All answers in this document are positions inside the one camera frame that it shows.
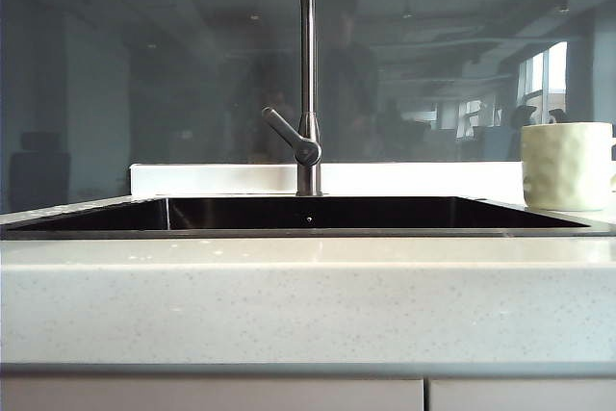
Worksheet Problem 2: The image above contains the grey faucet lever handle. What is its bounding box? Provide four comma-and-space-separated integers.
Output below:
262, 107, 322, 166

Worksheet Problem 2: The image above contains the cream dimpled ceramic mug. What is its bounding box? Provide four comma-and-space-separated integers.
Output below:
520, 121, 616, 213

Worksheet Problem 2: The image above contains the black undermount sink basin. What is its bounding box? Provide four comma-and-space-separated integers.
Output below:
3, 196, 592, 240

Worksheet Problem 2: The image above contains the steel gooseneck faucet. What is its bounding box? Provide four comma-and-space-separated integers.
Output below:
281, 0, 324, 197

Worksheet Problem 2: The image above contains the white backsplash ledge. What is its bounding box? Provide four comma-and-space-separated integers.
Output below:
128, 163, 526, 202

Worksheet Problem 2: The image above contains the wide grey cabinet door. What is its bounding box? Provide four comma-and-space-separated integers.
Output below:
0, 377, 426, 411

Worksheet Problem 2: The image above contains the narrow grey cabinet door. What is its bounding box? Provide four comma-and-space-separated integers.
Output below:
429, 379, 616, 411

